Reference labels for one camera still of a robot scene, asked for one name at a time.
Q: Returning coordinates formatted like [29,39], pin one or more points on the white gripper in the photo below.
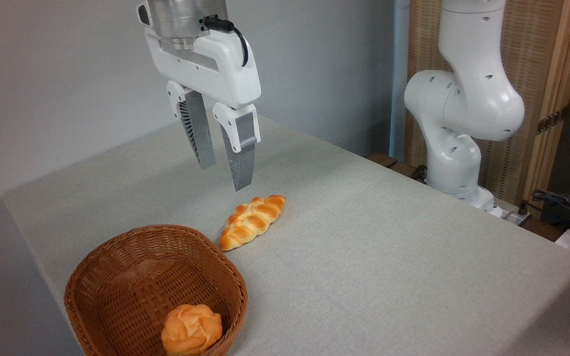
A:
[215,66]

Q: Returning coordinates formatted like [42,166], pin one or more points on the round bread roll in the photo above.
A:
[191,330]

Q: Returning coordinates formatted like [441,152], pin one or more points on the braided bread loaf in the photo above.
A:
[253,220]

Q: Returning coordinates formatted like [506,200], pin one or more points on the brown wicker basket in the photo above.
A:
[131,291]

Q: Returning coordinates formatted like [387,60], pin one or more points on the grey tablecloth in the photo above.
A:
[389,247]

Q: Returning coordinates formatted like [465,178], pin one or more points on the metal screen hinge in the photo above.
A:
[552,120]

